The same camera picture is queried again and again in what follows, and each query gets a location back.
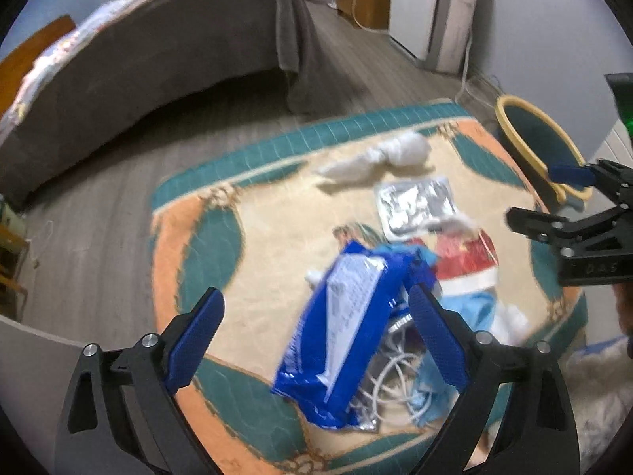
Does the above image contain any white crumpled tissue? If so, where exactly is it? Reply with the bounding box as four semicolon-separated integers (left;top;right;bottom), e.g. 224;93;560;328
493;301;531;344
426;212;479;234

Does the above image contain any bed with grey cover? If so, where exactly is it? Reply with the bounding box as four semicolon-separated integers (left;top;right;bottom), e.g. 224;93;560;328
0;0;369;211

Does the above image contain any white floor appliance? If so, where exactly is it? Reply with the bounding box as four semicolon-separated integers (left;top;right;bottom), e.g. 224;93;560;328
388;0;481;76

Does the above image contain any light blue cloth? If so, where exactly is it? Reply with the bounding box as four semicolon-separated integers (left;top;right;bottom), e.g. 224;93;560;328
381;242;501;427

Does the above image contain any white power cable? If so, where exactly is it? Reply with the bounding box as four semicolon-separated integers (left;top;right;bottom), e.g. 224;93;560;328
454;22;501;106

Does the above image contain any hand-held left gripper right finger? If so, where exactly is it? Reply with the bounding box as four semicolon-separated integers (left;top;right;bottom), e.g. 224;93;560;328
408;284;582;475

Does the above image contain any floral light blue quilt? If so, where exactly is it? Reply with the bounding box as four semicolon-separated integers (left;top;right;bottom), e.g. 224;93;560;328
7;0;330;122

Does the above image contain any silver foil packet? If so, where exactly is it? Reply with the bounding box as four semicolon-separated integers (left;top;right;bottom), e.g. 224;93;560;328
376;177;458;238

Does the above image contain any blue plastic packet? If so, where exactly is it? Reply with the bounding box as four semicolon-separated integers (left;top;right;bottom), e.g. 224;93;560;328
271;241;441;431

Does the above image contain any white plastic bag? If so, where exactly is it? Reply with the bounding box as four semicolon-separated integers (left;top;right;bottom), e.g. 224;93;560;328
314;131;431;186

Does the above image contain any teal bin with yellow rim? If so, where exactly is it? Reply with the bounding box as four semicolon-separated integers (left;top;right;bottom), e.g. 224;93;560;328
496;95;594;205

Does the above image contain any white coiled cable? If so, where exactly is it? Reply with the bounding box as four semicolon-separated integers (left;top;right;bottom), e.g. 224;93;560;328
355;334;428;419

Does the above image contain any teal and orange patterned rug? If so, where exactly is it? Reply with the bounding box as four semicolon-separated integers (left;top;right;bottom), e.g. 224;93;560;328
150;98;589;475

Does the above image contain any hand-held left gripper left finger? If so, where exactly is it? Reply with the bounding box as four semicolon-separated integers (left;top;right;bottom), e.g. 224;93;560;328
53;286;226;475

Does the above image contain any wooden nightstand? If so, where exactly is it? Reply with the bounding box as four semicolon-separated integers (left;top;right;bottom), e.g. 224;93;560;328
0;200;31;322

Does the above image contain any red and white packet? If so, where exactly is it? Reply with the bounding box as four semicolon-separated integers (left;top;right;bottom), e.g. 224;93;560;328
429;230;499;292

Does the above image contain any white patterned cloth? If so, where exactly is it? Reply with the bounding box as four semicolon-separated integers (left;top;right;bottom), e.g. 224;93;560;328
564;339;633;461

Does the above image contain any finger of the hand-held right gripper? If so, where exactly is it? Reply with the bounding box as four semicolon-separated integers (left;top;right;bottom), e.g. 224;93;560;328
505;207;633;258
548;159;633;205

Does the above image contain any wooden bed headboard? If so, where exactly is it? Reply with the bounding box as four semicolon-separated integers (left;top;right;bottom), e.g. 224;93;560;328
0;15;76;82

